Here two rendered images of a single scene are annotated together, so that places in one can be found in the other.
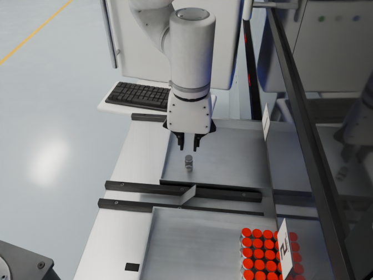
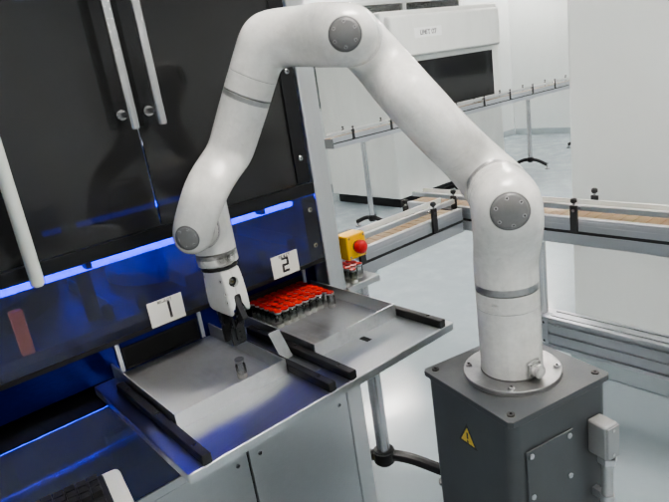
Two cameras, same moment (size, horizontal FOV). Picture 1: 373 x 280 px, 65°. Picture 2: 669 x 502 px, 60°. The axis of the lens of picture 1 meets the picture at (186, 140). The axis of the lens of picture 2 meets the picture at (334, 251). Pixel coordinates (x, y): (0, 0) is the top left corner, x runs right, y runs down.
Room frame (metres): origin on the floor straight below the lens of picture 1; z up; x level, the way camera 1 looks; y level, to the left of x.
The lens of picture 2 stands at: (1.16, 0.99, 1.49)
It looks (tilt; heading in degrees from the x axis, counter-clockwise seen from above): 17 degrees down; 226
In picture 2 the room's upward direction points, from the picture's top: 9 degrees counter-clockwise
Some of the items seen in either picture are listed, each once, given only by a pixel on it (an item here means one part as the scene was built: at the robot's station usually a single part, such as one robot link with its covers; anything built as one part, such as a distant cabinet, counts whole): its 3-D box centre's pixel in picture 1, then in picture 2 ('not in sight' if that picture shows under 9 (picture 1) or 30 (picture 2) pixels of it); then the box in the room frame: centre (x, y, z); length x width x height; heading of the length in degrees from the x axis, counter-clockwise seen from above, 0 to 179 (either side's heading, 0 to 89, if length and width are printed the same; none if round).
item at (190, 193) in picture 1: (166, 194); (293, 351); (0.43, 0.05, 0.91); 0.14 x 0.03 x 0.06; 85
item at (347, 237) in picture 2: not in sight; (348, 244); (-0.02, -0.17, 1.00); 0.08 x 0.07 x 0.07; 84
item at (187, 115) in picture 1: (190, 107); (223, 285); (0.53, -0.01, 1.10); 0.10 x 0.08 x 0.11; 84
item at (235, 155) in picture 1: (226, 152); (196, 369); (0.58, -0.11, 0.90); 0.34 x 0.26 x 0.04; 84
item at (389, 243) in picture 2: not in sight; (386, 235); (-0.32, -0.28, 0.92); 0.69 x 0.16 x 0.16; 174
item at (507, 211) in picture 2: not in sight; (505, 231); (0.23, 0.47, 1.16); 0.19 x 0.12 x 0.24; 35
